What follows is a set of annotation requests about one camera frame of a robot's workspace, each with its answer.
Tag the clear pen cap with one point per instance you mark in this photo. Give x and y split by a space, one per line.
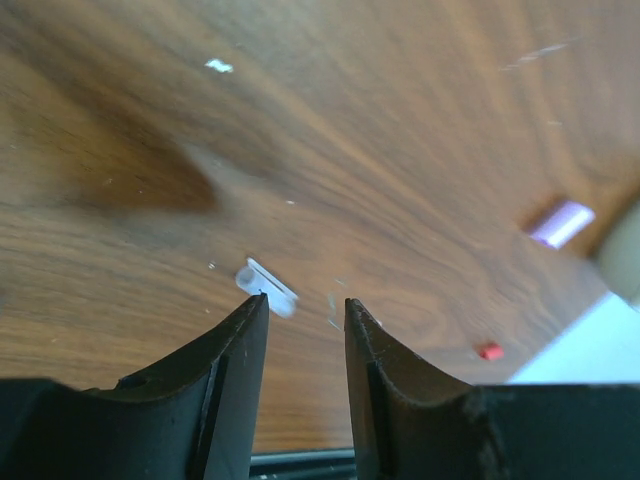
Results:
254 279

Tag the purple highlighter cap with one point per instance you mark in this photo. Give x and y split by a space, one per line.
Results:
566 220

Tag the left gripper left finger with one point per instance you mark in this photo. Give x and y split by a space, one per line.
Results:
190 415

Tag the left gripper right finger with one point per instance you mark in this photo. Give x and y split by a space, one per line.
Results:
411 420

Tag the red marker cap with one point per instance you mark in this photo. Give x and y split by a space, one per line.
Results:
490 351

